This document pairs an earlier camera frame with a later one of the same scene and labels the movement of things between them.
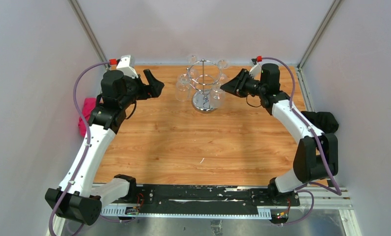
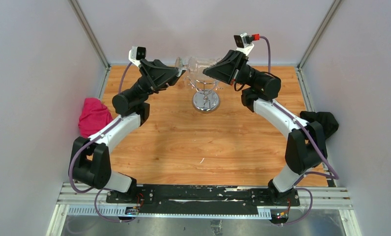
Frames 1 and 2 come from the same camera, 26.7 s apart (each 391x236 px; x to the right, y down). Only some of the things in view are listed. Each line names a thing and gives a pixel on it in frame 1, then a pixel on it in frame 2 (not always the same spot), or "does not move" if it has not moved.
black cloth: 325,121 does not move
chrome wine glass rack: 204,75 does not move
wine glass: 183,88 → 195,65
